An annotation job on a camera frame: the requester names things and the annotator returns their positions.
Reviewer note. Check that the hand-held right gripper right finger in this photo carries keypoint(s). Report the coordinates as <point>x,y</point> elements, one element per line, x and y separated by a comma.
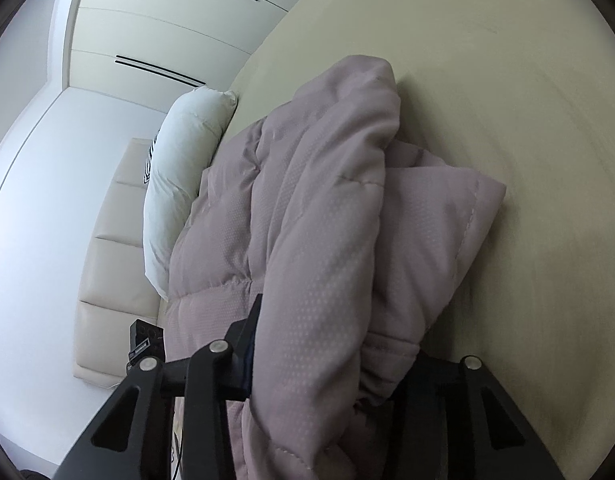
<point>437,410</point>

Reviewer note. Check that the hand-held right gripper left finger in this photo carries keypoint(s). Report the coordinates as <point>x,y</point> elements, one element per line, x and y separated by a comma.
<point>240,360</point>

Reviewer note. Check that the pink hooded puffer jacket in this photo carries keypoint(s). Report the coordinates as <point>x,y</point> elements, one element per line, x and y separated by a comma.
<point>312,210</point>

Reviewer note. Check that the cream padded headboard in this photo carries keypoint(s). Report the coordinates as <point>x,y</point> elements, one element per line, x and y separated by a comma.
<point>112,285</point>

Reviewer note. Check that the black white striped pillow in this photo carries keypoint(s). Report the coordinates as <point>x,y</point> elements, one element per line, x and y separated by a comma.
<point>150,160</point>

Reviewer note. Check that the white wardrobe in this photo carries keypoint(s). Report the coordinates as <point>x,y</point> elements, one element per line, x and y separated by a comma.
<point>162,25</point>

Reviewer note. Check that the bed with cream sheet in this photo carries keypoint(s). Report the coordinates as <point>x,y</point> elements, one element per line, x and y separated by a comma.
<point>487,85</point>

